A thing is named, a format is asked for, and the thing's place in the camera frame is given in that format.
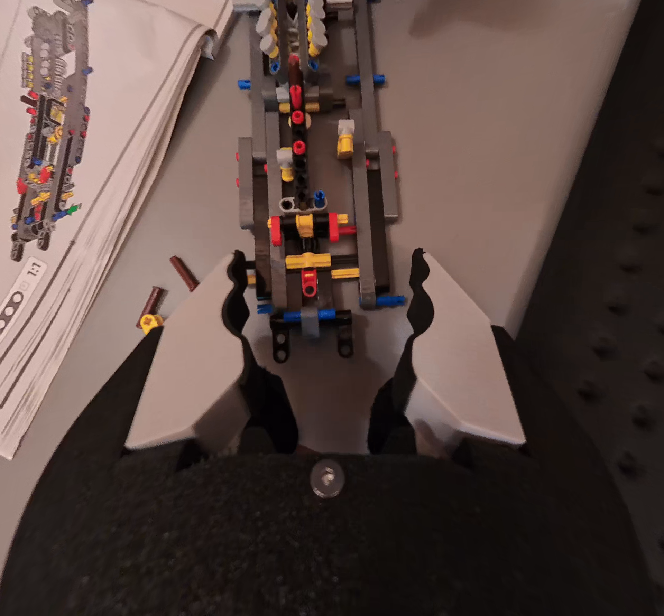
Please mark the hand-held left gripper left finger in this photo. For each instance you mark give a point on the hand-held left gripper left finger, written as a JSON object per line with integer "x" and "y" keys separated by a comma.
{"x": 197, "y": 367}

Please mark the brown lego axle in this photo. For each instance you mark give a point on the brown lego axle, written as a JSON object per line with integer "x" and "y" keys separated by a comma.
{"x": 184, "y": 274}
{"x": 153, "y": 305}

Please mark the yellow lego connector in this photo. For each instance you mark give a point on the yellow lego connector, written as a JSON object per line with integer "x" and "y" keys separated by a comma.
{"x": 149, "y": 322}

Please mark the lego instruction booklet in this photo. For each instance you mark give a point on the lego instruction booklet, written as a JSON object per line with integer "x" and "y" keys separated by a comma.
{"x": 129, "y": 82}

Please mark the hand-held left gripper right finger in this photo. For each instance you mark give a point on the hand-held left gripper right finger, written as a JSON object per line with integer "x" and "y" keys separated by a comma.
{"x": 461, "y": 367}

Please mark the multicoloured lego chassis assembly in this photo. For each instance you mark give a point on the multicoloured lego chassis assembly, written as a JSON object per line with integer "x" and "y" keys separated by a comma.
{"x": 259, "y": 185}

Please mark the black perforated panel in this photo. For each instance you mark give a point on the black perforated panel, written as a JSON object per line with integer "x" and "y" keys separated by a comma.
{"x": 612, "y": 315}

